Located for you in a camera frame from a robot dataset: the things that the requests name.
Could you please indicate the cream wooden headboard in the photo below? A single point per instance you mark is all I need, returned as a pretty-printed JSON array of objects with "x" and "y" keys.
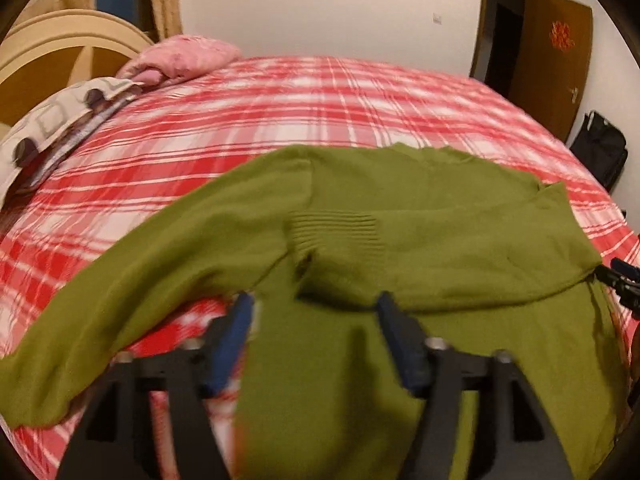
[{"x": 55, "y": 45}]

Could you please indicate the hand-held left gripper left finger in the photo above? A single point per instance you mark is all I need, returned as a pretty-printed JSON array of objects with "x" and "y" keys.
[{"x": 234, "y": 332}]

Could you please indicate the pink pillow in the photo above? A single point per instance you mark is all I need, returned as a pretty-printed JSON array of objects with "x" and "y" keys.
[{"x": 182, "y": 57}]

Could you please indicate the red door decoration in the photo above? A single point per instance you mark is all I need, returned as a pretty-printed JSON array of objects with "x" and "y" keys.
[{"x": 562, "y": 36}]

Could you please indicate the black bag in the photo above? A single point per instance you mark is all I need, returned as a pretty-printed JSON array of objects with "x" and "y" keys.
[{"x": 600, "y": 152}]

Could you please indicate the green knit sweater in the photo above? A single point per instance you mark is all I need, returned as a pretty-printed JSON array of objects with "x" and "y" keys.
[{"x": 425, "y": 220}]

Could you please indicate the brown wooden door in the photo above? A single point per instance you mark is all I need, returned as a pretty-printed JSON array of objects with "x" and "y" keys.
[{"x": 547, "y": 75}]

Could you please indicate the red plaid bed sheet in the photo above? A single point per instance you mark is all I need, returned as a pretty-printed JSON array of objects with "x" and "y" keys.
[{"x": 250, "y": 110}]

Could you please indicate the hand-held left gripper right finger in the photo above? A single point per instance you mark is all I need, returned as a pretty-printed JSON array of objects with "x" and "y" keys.
[{"x": 400, "y": 342}]

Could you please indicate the dark wooden door frame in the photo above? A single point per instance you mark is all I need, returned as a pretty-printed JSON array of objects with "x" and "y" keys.
[{"x": 492, "y": 15}]

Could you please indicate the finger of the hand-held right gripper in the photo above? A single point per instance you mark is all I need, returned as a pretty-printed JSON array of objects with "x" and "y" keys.
[{"x": 622, "y": 277}]

